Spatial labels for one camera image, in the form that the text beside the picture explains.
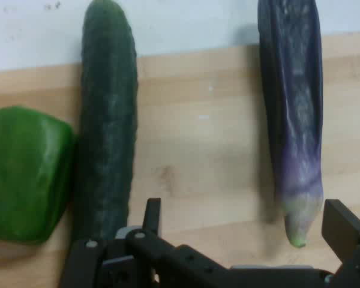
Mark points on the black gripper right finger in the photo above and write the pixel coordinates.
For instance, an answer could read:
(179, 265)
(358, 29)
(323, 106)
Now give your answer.
(345, 231)

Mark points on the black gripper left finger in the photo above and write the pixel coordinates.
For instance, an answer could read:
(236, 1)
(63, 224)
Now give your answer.
(144, 255)

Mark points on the purple eggplant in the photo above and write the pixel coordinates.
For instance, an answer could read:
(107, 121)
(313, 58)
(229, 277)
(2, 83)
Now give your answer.
(294, 120)

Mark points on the dark green cucumber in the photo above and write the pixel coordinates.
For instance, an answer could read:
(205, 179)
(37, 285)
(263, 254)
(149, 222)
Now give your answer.
(109, 126)

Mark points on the green bell pepper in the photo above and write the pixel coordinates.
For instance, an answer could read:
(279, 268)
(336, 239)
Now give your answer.
(25, 174)

